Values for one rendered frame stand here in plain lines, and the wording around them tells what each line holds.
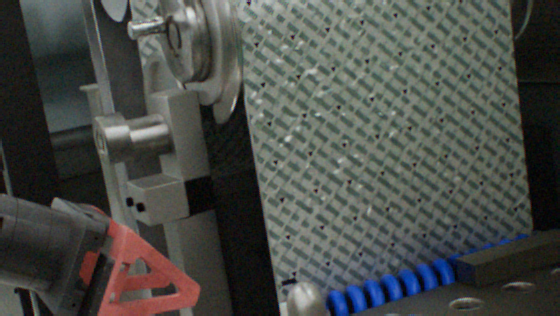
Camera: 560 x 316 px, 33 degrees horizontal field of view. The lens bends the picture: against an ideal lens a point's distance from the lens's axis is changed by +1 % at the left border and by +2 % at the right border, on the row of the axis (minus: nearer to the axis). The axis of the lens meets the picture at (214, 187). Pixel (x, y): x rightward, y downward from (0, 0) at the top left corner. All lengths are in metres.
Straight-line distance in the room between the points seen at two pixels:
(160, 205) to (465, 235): 0.25
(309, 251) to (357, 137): 0.10
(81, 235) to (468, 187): 0.33
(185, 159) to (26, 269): 0.18
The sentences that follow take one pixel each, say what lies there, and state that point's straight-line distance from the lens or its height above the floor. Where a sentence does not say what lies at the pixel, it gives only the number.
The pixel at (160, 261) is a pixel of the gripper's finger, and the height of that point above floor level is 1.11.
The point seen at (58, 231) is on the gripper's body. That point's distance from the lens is 0.62.
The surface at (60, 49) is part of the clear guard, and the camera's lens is 1.69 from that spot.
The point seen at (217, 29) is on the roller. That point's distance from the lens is 0.67.
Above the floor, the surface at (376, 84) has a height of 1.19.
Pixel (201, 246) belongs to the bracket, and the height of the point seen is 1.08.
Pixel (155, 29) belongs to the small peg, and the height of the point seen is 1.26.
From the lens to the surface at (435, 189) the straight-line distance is 0.76.
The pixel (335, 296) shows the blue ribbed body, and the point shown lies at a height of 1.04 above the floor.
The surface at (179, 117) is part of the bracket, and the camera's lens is 0.73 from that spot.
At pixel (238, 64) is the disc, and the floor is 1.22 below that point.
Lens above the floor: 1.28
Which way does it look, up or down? 12 degrees down
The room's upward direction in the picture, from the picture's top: 10 degrees counter-clockwise
